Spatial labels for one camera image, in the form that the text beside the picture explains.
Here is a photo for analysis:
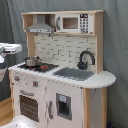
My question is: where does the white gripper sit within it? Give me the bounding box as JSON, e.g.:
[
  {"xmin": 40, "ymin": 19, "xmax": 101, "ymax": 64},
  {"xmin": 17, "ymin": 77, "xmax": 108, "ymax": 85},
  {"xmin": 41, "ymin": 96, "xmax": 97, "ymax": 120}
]
[{"xmin": 0, "ymin": 43, "xmax": 22, "ymax": 54}]

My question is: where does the black toy faucet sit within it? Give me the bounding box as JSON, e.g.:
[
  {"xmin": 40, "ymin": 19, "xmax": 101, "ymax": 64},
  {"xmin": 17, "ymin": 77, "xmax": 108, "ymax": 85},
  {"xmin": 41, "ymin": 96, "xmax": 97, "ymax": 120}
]
[{"xmin": 76, "ymin": 50, "xmax": 96, "ymax": 71}]

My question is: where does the white oven door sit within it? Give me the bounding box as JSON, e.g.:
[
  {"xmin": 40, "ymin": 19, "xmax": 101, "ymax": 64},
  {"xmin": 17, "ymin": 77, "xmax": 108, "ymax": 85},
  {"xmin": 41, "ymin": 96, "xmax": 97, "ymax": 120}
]
[{"xmin": 19, "ymin": 90, "xmax": 39, "ymax": 122}]

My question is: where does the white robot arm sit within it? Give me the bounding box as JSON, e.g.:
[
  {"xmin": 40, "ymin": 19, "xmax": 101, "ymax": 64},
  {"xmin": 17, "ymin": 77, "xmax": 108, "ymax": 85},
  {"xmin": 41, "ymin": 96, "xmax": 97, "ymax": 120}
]
[{"xmin": 0, "ymin": 43, "xmax": 37, "ymax": 128}]

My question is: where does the white cabinet door with dispenser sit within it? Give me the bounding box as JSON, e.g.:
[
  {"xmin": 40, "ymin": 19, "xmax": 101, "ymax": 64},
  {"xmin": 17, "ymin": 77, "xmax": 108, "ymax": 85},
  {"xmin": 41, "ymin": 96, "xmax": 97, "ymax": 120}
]
[{"xmin": 47, "ymin": 83, "xmax": 82, "ymax": 128}]

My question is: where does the red stove knob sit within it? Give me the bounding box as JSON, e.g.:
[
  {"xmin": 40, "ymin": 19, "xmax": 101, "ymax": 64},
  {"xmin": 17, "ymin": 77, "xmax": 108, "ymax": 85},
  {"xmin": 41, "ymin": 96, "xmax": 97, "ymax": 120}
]
[
  {"xmin": 33, "ymin": 81, "xmax": 38, "ymax": 88},
  {"xmin": 14, "ymin": 76, "xmax": 20, "ymax": 82}
]

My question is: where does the wooden toy kitchen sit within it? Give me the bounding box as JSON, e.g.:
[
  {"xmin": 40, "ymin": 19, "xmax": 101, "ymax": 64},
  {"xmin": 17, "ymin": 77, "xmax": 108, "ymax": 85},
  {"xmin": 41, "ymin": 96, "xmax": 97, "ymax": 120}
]
[{"xmin": 10, "ymin": 10, "xmax": 116, "ymax": 128}]

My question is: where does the red left stove knob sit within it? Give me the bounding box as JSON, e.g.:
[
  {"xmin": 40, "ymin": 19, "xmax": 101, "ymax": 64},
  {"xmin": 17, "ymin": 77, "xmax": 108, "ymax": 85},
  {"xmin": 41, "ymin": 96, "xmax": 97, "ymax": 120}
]
[{"xmin": 14, "ymin": 76, "xmax": 20, "ymax": 82}]

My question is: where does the red right stove knob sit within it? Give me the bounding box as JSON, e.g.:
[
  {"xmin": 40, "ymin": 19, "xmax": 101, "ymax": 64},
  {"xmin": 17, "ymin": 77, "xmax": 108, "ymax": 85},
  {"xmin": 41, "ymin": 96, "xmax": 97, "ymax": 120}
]
[{"xmin": 33, "ymin": 81, "xmax": 38, "ymax": 88}]

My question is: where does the white toy microwave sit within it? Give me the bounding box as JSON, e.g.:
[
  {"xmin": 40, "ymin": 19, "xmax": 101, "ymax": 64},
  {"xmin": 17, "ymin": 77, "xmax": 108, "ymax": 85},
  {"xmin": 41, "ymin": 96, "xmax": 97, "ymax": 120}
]
[{"xmin": 56, "ymin": 14, "xmax": 93, "ymax": 34}]

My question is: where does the steel toy pot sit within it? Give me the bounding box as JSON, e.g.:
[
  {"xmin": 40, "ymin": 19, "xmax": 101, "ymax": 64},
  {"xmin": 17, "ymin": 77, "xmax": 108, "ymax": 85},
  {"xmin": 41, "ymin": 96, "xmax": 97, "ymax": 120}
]
[{"xmin": 25, "ymin": 56, "xmax": 40, "ymax": 67}]

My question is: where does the grey toy sink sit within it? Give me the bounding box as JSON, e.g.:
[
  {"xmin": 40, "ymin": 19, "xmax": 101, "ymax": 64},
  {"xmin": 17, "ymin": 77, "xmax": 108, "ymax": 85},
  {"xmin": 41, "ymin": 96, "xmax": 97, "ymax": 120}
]
[{"xmin": 53, "ymin": 67, "xmax": 93, "ymax": 81}]

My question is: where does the black toy stovetop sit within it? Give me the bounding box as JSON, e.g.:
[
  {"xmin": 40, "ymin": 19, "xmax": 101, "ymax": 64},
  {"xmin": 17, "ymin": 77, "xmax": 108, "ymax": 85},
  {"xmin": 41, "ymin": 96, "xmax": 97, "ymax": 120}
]
[{"xmin": 20, "ymin": 62, "xmax": 57, "ymax": 73}]

